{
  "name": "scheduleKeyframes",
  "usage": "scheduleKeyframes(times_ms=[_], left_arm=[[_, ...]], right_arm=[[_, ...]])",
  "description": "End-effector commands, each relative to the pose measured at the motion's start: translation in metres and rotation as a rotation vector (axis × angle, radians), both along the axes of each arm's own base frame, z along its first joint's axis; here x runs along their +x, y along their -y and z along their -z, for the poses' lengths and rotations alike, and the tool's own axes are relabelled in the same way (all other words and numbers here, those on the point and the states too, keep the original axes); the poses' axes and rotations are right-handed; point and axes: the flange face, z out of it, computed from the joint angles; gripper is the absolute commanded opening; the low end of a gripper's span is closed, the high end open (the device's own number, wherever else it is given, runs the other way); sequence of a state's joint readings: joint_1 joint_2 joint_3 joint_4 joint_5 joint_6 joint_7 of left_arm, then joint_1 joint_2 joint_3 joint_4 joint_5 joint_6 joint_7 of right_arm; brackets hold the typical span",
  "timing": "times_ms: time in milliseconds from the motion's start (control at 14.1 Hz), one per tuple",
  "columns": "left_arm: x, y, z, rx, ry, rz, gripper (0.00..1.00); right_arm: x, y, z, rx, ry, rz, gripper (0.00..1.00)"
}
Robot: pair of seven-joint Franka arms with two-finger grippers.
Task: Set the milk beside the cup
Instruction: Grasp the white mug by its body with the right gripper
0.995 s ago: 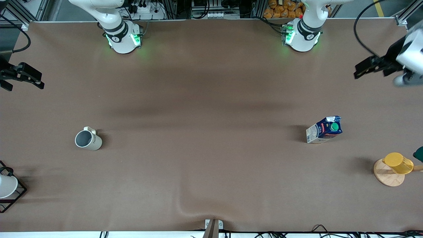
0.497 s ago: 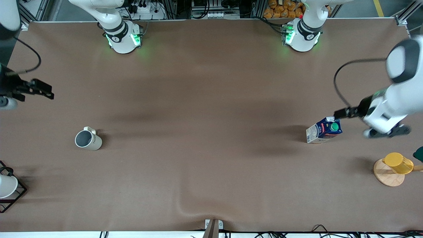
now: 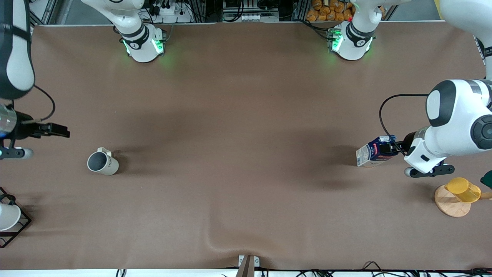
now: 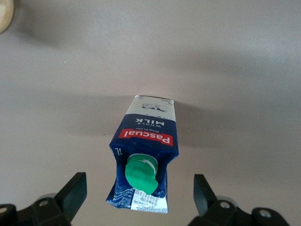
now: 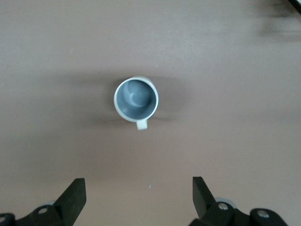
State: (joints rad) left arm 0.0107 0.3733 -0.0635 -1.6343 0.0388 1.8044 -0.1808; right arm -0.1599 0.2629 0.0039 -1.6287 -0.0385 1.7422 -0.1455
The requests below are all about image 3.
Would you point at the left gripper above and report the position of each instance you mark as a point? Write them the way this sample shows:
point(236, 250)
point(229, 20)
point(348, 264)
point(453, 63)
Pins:
point(408, 145)

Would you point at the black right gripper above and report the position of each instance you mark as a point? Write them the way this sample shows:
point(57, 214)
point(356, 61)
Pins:
point(25, 130)

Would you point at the blue white milk carton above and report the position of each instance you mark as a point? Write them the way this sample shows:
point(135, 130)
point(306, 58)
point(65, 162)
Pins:
point(367, 156)

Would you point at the beige ceramic mug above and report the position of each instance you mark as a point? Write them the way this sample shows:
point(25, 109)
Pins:
point(102, 162)

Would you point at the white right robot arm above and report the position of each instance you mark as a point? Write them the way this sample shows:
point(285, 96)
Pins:
point(140, 42)

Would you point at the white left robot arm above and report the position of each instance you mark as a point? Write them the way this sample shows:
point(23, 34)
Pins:
point(461, 127)

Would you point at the round wooden cup stand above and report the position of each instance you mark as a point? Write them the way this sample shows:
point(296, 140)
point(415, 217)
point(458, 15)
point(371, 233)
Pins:
point(451, 204)

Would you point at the yellow cup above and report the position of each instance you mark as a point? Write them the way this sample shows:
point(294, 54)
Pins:
point(463, 189)

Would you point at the dark green cup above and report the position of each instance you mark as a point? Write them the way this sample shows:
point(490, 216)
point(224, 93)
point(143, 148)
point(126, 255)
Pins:
point(487, 179)

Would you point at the white cup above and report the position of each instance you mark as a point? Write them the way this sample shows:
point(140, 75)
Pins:
point(8, 217)

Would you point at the orange bread pack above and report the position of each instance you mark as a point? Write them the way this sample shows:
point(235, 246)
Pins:
point(330, 11)

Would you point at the brown table cover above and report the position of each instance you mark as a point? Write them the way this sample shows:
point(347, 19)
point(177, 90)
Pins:
point(246, 96)

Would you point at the white power strip with plugs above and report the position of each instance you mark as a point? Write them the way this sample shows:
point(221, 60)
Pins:
point(169, 11)

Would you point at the metal table edge bracket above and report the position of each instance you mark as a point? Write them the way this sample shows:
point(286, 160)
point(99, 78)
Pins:
point(248, 263)

